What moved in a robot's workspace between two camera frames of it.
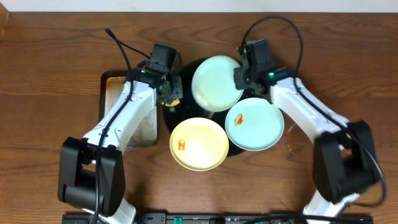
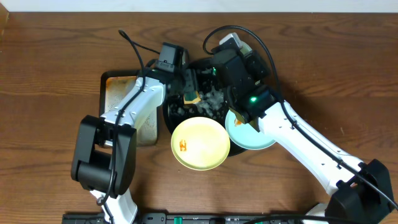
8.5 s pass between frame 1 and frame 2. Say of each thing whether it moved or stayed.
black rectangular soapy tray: stayed
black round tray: stayed
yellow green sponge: moved
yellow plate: stayed
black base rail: stayed
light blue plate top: moved
